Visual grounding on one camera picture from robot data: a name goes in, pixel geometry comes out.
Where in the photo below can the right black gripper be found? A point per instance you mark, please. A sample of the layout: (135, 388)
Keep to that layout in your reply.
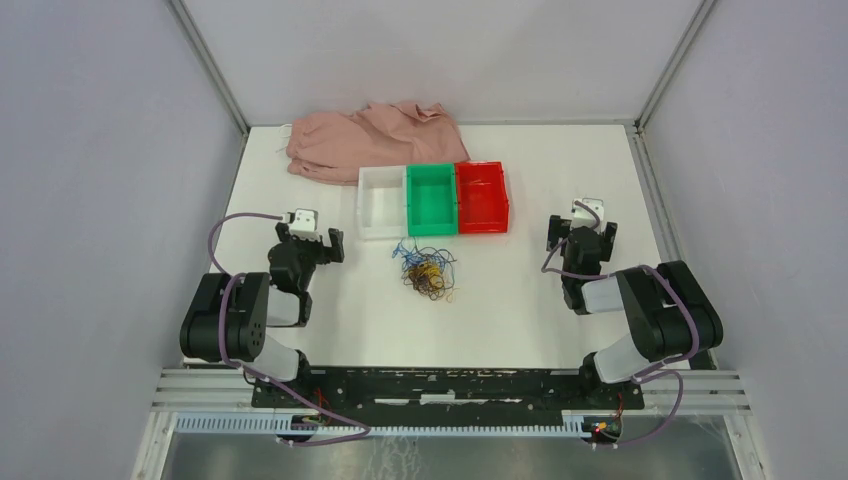
(607, 240)

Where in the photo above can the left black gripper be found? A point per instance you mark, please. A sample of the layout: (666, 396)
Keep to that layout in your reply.
(326, 254)

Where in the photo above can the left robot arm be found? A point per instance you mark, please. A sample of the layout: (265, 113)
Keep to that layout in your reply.
(235, 323)

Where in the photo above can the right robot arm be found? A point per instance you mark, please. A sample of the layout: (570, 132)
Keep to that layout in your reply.
(669, 317)

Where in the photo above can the white plastic bin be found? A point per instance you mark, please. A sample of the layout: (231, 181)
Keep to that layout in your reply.
(381, 203)

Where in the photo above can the pink crumpled cloth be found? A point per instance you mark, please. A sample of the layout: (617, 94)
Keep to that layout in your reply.
(332, 146)

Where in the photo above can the red plastic bin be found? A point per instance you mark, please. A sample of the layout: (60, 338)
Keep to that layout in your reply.
(483, 202)

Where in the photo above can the green plastic bin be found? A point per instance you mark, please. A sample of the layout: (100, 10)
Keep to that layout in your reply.
(432, 205)

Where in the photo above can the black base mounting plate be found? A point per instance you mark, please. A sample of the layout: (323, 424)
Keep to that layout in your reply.
(445, 397)

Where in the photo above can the white slotted cable duct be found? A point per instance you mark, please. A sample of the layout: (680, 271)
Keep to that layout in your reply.
(291, 425)

